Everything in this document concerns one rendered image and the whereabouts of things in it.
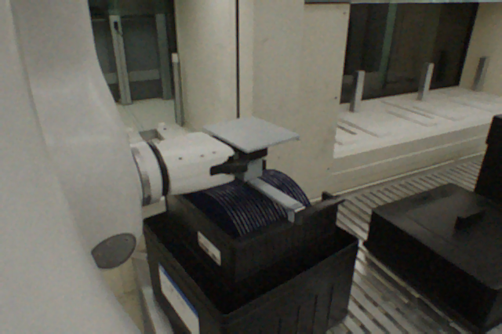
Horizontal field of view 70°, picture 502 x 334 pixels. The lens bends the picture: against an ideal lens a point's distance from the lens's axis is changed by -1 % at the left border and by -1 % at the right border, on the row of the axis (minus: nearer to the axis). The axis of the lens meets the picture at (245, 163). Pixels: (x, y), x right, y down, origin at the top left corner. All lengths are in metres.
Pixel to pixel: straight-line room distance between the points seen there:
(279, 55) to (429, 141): 0.72
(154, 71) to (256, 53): 0.95
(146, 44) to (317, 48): 0.93
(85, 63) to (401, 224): 0.68
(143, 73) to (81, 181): 1.36
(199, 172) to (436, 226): 0.55
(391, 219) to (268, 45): 0.45
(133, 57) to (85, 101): 1.33
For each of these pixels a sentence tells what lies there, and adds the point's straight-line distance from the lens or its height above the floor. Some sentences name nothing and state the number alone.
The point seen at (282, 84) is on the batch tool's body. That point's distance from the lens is 0.83.
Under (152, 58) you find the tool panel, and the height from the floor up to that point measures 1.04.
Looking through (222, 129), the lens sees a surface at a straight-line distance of 0.56.
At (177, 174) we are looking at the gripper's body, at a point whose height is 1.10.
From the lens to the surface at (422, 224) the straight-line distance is 0.86.
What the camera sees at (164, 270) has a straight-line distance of 0.65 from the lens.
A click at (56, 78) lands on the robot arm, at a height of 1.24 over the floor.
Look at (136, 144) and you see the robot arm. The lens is 0.47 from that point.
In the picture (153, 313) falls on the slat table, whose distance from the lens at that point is 0.75.
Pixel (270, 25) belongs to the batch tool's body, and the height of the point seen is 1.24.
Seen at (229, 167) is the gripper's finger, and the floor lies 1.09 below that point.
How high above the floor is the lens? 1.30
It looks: 25 degrees down
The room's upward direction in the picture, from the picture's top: straight up
